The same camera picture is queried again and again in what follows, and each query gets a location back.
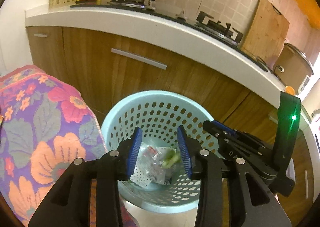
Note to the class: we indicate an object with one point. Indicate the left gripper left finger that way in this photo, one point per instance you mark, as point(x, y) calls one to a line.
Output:
point(68, 201)

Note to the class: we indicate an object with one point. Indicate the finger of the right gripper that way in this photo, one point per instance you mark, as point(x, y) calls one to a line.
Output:
point(242, 145)
point(223, 127)

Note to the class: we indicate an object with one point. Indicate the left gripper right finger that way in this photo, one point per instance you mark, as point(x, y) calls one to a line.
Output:
point(250, 201)

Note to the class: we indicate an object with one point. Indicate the bok choy stalk piece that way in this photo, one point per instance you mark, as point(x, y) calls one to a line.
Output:
point(171, 158)

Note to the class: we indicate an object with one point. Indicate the polka dot paper wrapper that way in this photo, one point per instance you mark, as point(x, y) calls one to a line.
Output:
point(139, 179)

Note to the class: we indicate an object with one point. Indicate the printed plastic wrapper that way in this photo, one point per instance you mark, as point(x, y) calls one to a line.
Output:
point(149, 162)

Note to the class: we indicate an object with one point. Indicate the wooden kitchen cabinet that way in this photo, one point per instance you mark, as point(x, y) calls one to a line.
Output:
point(105, 68)

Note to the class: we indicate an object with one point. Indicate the light blue perforated basket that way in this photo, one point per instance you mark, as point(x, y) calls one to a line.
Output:
point(159, 113)

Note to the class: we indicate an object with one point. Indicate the orange peel on counter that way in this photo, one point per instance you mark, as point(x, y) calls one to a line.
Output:
point(290, 90)

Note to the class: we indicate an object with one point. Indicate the floral cloth covered table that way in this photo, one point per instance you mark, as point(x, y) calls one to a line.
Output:
point(45, 125)

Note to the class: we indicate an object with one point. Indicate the beige rice cooker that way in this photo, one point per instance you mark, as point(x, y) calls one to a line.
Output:
point(293, 68)

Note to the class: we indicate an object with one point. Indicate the bamboo cutting board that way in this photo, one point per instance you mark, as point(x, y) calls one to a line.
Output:
point(266, 35)

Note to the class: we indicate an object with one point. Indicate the black gas stove top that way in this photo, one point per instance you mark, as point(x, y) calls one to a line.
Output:
point(204, 23)

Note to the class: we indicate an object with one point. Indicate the white countertop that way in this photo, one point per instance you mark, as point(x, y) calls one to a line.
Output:
point(165, 34)

